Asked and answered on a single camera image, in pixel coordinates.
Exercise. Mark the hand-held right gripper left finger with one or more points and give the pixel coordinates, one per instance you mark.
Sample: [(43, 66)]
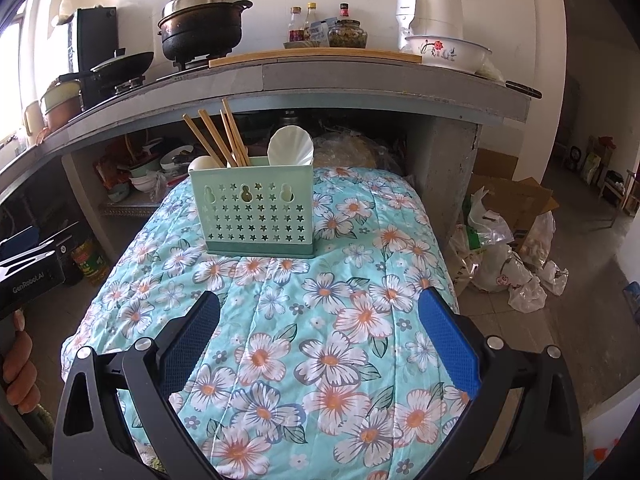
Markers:
[(192, 340)]

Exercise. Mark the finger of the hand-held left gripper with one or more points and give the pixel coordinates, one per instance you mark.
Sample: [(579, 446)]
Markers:
[(50, 237)]

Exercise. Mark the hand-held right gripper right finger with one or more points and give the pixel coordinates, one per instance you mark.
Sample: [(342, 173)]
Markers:
[(450, 340)]

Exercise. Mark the green holder drip tray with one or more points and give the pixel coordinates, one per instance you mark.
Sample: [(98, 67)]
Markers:
[(260, 253)]

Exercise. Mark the green plastic utensil holder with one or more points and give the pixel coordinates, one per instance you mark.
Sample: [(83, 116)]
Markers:
[(250, 210)]

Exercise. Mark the cream plastic spoon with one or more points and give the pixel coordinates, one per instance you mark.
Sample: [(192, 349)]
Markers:
[(201, 162)]

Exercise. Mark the thin wooden chopstick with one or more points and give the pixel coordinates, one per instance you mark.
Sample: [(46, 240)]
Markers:
[(235, 130), (200, 141)]

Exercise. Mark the bundle of wooden chopsticks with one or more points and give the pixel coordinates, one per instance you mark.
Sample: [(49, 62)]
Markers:
[(215, 135)]

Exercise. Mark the white scalloped spoon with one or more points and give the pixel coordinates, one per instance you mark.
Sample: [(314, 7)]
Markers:
[(290, 145)]

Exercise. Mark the person's left hand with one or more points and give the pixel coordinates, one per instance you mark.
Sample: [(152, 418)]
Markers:
[(20, 370)]

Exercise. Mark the cooking oil bottle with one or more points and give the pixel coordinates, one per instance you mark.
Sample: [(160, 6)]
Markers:
[(90, 260)]

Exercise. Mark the small green cup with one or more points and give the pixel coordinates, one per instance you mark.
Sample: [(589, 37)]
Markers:
[(119, 192)]

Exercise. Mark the metal shelf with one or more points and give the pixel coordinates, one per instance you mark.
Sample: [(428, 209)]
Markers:
[(130, 208)]

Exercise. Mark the white plastic bag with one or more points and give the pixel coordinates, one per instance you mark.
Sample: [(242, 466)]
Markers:
[(515, 280), (490, 230), (554, 277)]

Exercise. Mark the red snack packets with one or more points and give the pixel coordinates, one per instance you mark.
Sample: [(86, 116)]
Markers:
[(107, 167)]

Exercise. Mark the pink white bowls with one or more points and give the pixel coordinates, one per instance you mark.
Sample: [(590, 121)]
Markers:
[(142, 184)]

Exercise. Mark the green bowl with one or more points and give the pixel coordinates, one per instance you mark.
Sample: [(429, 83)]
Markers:
[(142, 170)]

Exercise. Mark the cream jug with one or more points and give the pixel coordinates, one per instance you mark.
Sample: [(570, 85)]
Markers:
[(32, 122)]

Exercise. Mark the filled clear plastic bag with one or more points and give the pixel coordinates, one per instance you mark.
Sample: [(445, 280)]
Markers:
[(160, 187)]

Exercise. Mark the turquoise floral quilt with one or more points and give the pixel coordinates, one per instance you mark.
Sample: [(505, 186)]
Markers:
[(325, 335)]

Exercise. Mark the brown pot with pale lid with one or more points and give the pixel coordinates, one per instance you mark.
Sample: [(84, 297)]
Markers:
[(62, 110)]

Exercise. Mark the clear bag with contents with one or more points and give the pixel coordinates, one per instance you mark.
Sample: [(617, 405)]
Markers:
[(540, 240)]

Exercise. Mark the white bowl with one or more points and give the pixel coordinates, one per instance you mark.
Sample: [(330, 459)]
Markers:
[(175, 157)]

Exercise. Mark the cardboard box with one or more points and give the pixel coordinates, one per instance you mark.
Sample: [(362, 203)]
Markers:
[(515, 195)]

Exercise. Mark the black wok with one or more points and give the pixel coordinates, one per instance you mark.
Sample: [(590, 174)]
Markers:
[(125, 64)]

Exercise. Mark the black appliance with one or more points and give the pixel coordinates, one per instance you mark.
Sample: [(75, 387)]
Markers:
[(95, 35)]

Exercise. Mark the bag of yellow food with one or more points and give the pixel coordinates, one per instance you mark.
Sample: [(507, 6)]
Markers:
[(345, 152)]

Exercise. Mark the gas stove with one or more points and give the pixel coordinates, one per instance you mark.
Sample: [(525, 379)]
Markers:
[(190, 64)]

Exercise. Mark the wooden stool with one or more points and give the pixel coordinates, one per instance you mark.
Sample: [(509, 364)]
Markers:
[(617, 187)]

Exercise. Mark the colourful packages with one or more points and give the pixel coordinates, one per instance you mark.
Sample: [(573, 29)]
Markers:
[(595, 160)]

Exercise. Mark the steel pot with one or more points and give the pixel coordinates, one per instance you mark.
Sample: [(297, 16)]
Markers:
[(290, 119)]

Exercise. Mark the black cooking pot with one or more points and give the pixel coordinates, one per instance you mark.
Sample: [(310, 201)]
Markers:
[(200, 35)]

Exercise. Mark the grey stone kitchen counter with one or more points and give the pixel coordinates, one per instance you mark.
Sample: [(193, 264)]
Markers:
[(350, 77)]

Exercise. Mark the steel pot lid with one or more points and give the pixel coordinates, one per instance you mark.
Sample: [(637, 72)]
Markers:
[(200, 0)]

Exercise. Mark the floral enamel basin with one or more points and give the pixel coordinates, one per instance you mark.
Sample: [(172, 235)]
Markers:
[(450, 52)]

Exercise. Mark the wooden cutting board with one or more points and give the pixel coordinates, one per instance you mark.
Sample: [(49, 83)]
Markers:
[(300, 55)]

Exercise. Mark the red label sauce bottle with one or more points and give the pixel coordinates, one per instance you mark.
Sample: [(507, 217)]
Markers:
[(296, 30)]

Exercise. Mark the blue packet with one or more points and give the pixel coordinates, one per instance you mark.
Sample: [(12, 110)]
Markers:
[(320, 32)]

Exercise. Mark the yellow cap bottle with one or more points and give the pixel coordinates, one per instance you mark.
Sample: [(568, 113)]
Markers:
[(311, 22)]

